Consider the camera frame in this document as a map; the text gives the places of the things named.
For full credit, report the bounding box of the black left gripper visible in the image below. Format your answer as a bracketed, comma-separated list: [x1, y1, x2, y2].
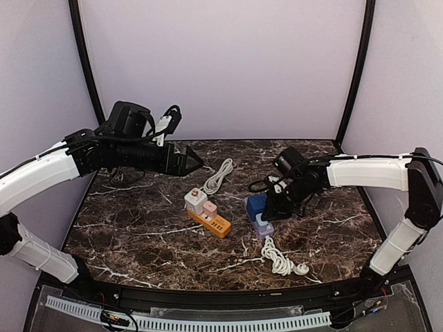
[112, 138, 204, 176]

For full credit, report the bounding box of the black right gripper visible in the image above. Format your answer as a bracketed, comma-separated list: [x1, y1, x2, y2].
[261, 177, 316, 222]

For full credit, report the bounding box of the light blue wall charger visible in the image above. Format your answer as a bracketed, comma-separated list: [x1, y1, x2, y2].
[255, 213, 271, 230]

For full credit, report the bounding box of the purple power strip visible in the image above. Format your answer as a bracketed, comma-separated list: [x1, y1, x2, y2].
[244, 198, 274, 240]

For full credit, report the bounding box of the blue cube socket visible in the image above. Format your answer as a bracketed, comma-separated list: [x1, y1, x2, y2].
[246, 193, 266, 222]

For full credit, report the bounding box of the white cube socket adapter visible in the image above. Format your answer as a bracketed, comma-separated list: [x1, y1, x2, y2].
[184, 188, 208, 215]

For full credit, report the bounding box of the pink wall charger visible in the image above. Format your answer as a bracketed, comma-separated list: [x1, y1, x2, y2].
[203, 201, 217, 219]

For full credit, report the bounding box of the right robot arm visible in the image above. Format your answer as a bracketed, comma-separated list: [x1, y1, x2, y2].
[262, 147, 442, 300]

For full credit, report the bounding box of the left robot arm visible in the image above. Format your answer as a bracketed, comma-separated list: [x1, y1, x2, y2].
[1, 101, 204, 302]

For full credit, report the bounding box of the orange power strip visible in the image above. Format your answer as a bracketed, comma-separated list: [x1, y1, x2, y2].
[187, 209, 231, 239]

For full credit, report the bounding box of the small circuit board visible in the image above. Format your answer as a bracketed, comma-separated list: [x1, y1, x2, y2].
[100, 311, 129, 327]

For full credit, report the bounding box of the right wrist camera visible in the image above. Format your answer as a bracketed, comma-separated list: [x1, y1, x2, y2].
[268, 176, 287, 194]

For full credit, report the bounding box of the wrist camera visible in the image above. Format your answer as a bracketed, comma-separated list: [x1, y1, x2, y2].
[268, 176, 287, 194]
[152, 105, 182, 147]

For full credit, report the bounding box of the white cord of orange strip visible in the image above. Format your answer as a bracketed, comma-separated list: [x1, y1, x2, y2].
[202, 158, 234, 196]

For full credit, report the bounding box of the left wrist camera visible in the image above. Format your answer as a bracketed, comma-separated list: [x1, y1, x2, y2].
[152, 105, 182, 147]

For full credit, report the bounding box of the white cord of purple strip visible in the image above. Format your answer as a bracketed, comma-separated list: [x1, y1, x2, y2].
[260, 237, 311, 277]

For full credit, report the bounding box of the white slotted cable duct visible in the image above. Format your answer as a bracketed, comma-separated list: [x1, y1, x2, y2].
[44, 295, 332, 331]

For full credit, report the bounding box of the black front rail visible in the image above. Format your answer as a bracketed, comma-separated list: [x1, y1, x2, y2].
[91, 278, 361, 311]

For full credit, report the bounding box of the left black frame post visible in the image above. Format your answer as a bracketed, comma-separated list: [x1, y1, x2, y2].
[68, 0, 105, 125]

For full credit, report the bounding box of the black frame post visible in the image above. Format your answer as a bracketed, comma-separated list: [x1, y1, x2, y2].
[68, 0, 105, 125]
[334, 0, 377, 149]

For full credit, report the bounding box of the right black frame post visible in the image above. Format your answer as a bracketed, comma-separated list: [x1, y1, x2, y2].
[334, 0, 377, 149]

